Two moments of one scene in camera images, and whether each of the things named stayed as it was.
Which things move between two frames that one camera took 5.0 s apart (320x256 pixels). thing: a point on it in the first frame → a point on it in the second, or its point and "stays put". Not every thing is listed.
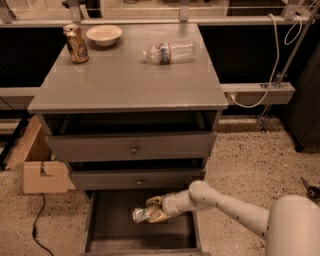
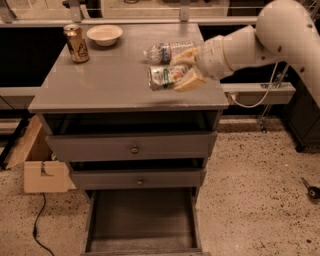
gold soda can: (77, 45) stays put
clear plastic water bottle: (165, 53) stays put
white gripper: (169, 204) → (210, 60)
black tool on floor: (311, 191) stays put
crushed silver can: (139, 214) → (162, 76)
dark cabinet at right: (302, 116) stays put
